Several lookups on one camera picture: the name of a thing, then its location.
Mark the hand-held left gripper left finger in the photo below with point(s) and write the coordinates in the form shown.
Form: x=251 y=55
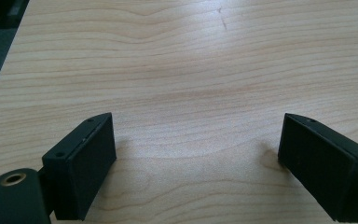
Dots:
x=80 y=169

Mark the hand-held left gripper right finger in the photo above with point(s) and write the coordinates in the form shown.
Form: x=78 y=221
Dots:
x=320 y=165

